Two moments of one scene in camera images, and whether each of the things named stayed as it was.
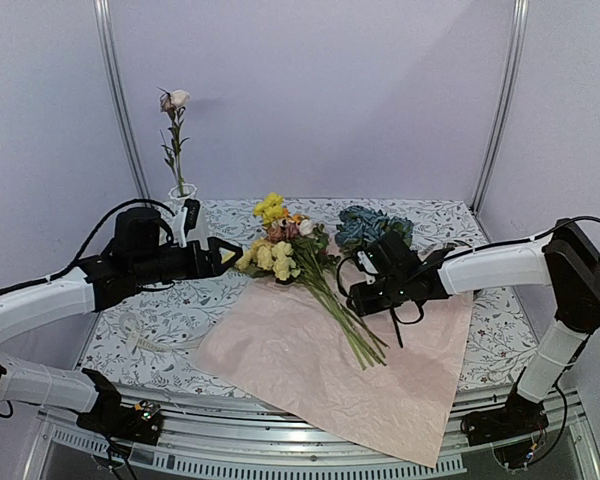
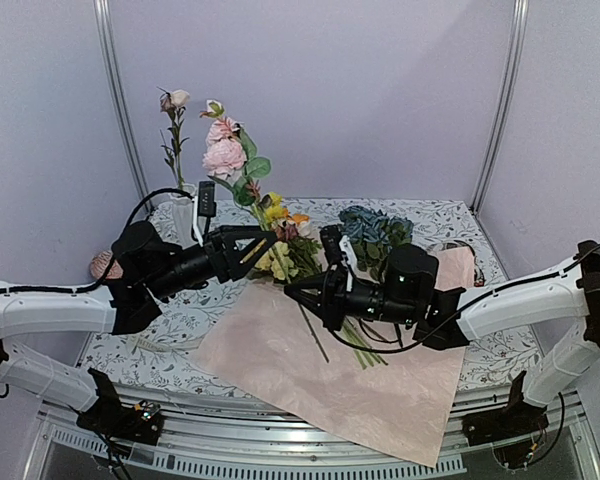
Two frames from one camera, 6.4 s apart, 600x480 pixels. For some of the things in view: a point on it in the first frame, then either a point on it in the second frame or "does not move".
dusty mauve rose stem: [172, 102] does not move
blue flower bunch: [360, 225] does not move
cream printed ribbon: [129, 325] does not move
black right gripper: [364, 302] -> [329, 304]
